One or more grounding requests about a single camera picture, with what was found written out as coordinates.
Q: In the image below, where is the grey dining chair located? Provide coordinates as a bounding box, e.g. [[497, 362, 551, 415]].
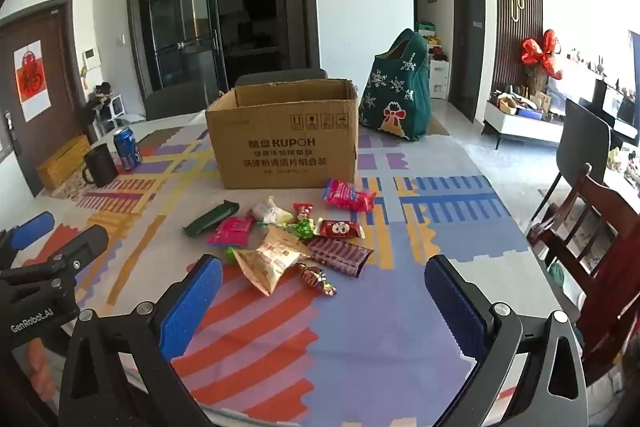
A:
[[234, 68, 328, 88], [145, 82, 221, 122]]

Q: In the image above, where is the brown entrance door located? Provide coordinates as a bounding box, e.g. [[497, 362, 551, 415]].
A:
[[0, 0, 86, 198]]

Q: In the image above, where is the dark interior door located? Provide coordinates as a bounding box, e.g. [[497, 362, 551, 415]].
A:
[[451, 0, 487, 122]]

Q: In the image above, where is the small white cabinet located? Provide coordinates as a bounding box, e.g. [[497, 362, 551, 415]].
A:
[[429, 59, 450, 100]]

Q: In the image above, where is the white snack packet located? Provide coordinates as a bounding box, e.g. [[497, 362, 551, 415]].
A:
[[251, 197, 296, 225]]

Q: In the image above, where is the maroon striped snack packet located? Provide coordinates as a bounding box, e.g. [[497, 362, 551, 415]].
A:
[[306, 237, 375, 279]]

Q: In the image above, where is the red bow balloon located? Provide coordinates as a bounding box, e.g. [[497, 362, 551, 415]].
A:
[[521, 29, 564, 76]]

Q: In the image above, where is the brown cardboard box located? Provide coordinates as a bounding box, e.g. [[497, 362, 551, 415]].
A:
[[205, 79, 360, 190]]

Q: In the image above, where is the white stool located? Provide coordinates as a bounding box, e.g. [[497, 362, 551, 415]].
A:
[[92, 93, 126, 134]]

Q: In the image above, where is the red paper door decoration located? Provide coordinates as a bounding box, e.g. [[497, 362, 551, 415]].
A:
[[13, 39, 54, 122]]

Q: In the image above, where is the red snack packet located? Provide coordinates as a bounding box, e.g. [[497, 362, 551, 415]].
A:
[[322, 179, 377, 214]]

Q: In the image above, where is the pink snack packet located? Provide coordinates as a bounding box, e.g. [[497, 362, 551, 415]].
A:
[[206, 216, 256, 248]]

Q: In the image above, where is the black pouch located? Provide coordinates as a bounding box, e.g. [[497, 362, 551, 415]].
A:
[[82, 143, 119, 188]]

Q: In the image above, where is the dark grey chair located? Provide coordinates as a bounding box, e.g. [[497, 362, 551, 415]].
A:
[[542, 99, 612, 222]]

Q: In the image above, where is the foil candy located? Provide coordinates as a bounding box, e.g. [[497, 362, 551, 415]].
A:
[[299, 263, 337, 297]]

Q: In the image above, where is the blue soda can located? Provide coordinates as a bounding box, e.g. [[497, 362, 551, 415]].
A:
[[113, 127, 143, 171]]

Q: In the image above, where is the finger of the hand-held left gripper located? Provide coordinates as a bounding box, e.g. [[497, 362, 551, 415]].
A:
[[0, 224, 110, 308], [0, 211, 56, 260]]

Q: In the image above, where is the black glass sliding door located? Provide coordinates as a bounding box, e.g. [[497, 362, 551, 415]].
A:
[[126, 0, 321, 94]]

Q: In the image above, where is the dark red snack bar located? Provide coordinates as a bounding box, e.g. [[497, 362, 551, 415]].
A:
[[314, 218, 363, 239]]

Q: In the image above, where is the colourful patterned tablecloth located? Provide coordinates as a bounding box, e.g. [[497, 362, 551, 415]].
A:
[[0, 119, 533, 423]]

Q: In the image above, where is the yellow wooden box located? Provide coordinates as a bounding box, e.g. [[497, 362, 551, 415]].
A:
[[37, 135, 92, 189]]

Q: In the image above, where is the white tv cabinet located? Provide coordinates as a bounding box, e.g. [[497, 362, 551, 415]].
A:
[[484, 99, 566, 151]]

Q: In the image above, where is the tan snack packet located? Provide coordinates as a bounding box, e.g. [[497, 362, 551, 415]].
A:
[[232, 247, 301, 297], [260, 226, 314, 259]]

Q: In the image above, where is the brown wooden chair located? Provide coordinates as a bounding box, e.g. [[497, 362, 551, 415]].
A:
[[526, 163, 640, 385]]

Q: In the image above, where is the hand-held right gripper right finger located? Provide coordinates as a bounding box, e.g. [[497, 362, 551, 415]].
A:
[[424, 255, 588, 427]]

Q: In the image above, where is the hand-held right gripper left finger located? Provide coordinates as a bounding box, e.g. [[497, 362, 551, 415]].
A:
[[59, 253, 224, 427]]

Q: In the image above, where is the dark green snack packet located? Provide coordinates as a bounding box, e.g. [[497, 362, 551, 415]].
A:
[[184, 201, 240, 238]]

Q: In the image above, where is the black television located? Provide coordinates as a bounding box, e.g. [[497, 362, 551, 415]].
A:
[[592, 79, 640, 134]]

